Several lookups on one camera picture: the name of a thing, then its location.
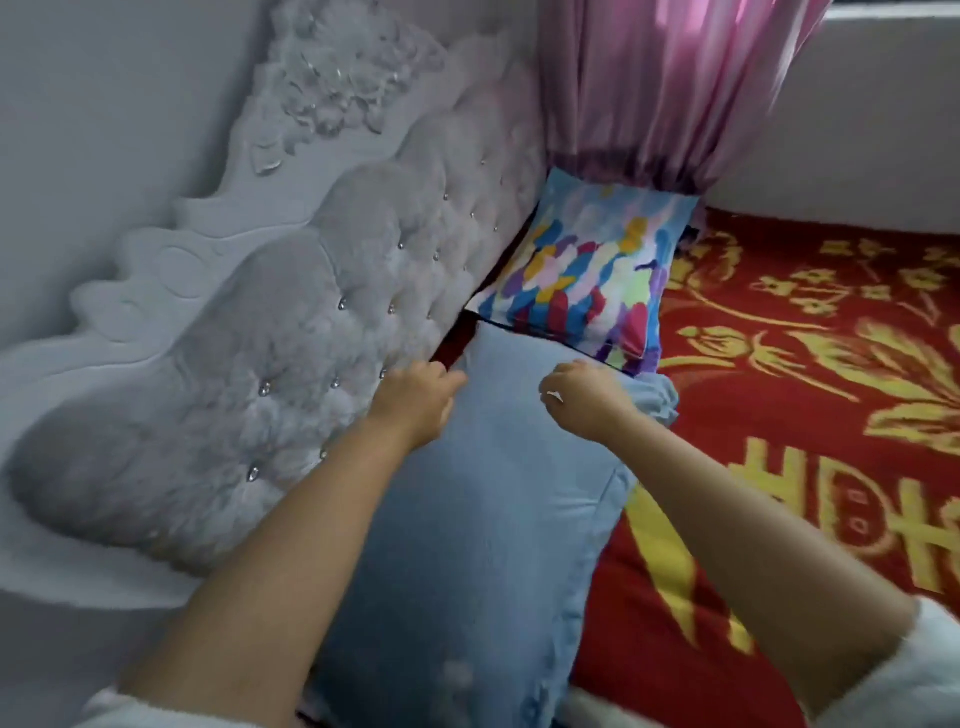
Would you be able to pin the person's right hand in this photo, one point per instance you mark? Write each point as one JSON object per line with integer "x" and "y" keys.
{"x": 589, "y": 401}

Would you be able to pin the person's left hand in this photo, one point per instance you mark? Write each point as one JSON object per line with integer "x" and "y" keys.
{"x": 416, "y": 405}

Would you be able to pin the colourful feather print pillow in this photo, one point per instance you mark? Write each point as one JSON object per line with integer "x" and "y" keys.
{"x": 592, "y": 270}

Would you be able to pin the light blue pillow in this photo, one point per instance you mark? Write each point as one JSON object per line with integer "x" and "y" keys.
{"x": 487, "y": 540}

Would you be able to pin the person's right forearm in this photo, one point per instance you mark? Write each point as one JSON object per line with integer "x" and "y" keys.
{"x": 765, "y": 547}

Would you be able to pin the person's left forearm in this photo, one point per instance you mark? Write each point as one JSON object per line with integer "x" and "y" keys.
{"x": 277, "y": 570}

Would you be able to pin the white tufted headboard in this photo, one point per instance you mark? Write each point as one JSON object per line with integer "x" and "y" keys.
{"x": 262, "y": 360}

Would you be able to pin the red floral blanket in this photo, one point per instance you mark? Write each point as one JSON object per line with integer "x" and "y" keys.
{"x": 810, "y": 360}

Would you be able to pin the pink curtain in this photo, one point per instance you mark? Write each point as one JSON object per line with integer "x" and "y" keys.
{"x": 660, "y": 82}

